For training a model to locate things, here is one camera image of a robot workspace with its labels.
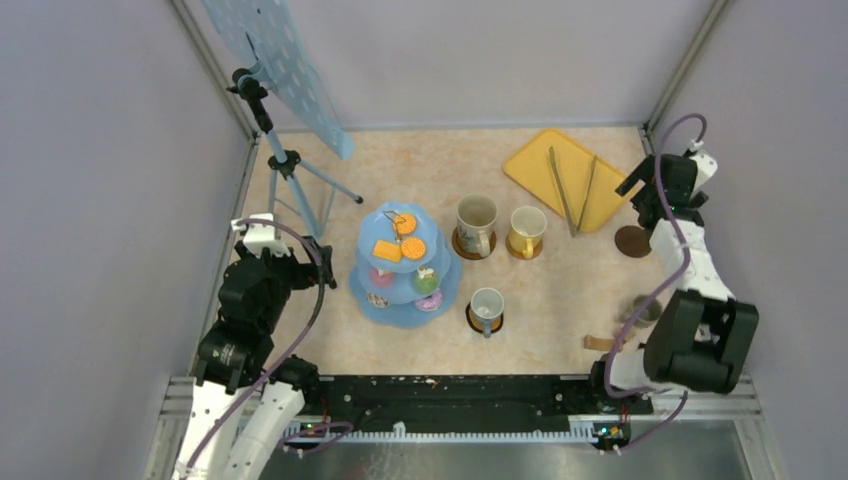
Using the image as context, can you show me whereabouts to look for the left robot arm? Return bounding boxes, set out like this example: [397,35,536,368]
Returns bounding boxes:
[172,213,337,479]

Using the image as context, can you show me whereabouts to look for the blue tripod stand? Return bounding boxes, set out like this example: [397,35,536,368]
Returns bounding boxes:
[227,68,364,240]

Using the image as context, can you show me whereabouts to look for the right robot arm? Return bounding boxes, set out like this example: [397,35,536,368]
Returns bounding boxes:
[586,147,759,412]

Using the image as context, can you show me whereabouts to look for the yellow ceramic mug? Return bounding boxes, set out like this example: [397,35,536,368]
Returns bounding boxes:
[507,206,548,239]

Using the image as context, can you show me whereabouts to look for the blue three-tier cake stand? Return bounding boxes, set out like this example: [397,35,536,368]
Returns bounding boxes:
[349,201,462,328]

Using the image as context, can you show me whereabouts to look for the dark brown round coaster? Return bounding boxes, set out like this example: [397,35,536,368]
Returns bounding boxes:
[452,227,498,261]

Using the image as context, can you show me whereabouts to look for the yellow serving tray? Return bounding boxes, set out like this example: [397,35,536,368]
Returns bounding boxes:
[503,129,630,233]

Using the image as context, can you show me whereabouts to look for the light brown round coaster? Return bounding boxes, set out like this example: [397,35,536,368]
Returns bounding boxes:
[506,236,544,260]

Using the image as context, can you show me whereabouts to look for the grey ceramic cup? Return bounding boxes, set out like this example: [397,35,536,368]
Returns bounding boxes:
[469,287,505,324]

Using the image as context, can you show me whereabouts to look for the pink frosted donut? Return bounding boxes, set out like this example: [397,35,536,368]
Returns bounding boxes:
[415,289,443,312]

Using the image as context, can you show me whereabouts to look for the square orange biscuit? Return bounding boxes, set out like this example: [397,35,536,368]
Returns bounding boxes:
[372,239,403,263]

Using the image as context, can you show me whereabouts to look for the beige ceramic mug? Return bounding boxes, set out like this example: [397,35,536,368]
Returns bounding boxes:
[457,194,498,242]

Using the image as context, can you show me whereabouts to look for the blue perforated board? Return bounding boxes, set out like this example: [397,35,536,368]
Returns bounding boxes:
[202,1,354,160]

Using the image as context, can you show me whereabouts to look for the orange round biscuit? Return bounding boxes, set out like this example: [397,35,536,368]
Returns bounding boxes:
[391,212,418,237]
[400,236,428,261]

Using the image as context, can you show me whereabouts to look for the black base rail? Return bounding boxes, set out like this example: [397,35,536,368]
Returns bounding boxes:
[302,375,654,434]

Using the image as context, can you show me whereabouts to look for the metal serving tongs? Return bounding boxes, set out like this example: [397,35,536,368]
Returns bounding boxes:
[547,145,599,238]

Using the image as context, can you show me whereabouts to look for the orange smiley coaster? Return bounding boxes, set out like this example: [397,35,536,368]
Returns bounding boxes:
[465,304,504,336]

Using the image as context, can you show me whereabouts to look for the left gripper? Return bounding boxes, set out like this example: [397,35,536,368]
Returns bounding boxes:
[236,233,332,329]

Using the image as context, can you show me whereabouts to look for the green cupcake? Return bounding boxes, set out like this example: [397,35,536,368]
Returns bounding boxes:
[412,266,440,296]

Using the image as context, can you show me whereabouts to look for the small wooden block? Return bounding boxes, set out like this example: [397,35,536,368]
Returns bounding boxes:
[582,335,616,352]

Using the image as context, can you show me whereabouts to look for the white sprinkled donut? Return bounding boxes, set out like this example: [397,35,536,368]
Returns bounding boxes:
[366,292,391,308]

